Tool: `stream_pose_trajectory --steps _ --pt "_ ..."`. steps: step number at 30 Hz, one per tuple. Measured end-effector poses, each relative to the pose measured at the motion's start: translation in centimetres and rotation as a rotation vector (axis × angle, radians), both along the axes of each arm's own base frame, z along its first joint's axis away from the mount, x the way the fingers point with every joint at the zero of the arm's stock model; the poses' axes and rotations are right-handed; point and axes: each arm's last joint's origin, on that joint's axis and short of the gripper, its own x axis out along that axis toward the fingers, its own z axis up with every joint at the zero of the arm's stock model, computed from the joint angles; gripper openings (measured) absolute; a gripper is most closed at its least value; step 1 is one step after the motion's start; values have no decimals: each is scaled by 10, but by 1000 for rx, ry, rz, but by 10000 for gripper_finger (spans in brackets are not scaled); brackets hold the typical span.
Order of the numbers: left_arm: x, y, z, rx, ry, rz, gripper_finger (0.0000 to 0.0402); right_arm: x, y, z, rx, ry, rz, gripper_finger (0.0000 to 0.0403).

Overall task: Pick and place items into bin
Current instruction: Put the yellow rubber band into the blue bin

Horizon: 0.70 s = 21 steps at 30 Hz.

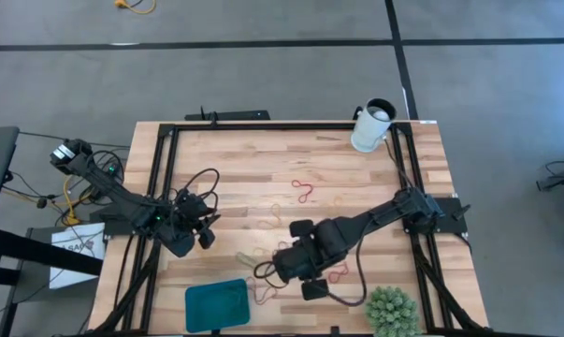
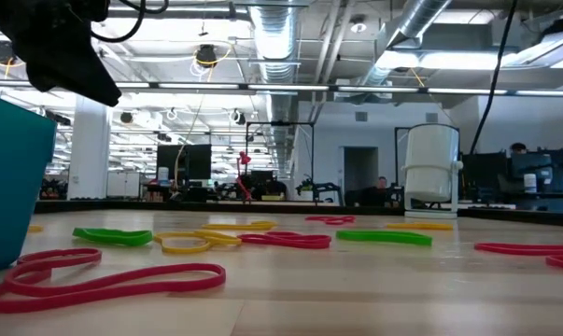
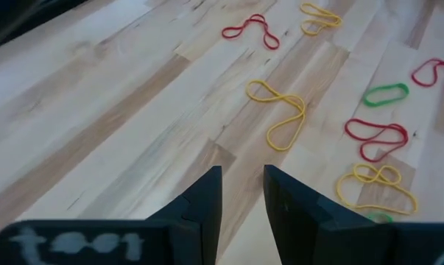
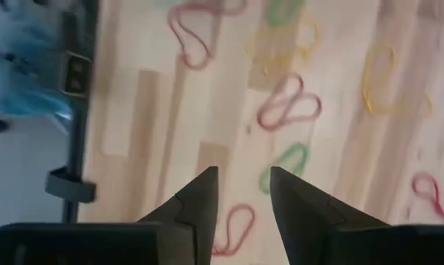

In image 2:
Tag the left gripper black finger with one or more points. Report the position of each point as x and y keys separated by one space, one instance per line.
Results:
x=75 y=74

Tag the teal plastic bin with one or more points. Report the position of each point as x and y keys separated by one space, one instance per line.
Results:
x=10 y=186

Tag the yellow rubber band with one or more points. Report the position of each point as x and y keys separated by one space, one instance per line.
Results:
x=262 y=225
x=183 y=249
x=225 y=240
x=426 y=227
x=34 y=229

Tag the green rubber band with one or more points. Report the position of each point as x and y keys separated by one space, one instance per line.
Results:
x=402 y=239
x=136 y=239

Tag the black background robot arm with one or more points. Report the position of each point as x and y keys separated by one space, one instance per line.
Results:
x=325 y=186

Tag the white building pillar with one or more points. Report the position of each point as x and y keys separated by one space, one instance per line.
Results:
x=89 y=154

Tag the white canister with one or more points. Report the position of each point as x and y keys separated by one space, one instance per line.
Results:
x=163 y=173
x=530 y=183

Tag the black monitor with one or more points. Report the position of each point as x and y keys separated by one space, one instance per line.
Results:
x=197 y=161

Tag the large red rubber band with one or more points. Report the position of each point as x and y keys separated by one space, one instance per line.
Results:
x=192 y=268

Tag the person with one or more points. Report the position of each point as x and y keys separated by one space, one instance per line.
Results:
x=382 y=182
x=518 y=148

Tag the white cylindrical container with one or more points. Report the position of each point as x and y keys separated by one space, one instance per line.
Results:
x=430 y=163

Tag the black equipment rack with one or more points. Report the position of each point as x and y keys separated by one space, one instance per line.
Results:
x=486 y=172

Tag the silver ribbed ventilation duct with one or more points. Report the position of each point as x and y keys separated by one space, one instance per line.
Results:
x=276 y=37

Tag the black metal frame stand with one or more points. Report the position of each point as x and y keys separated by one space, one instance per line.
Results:
x=281 y=123

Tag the black aluminium table frame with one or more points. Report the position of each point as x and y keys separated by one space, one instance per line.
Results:
x=262 y=206

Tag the silver slanted ventilation duct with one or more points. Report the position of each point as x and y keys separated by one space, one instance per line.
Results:
x=421 y=14

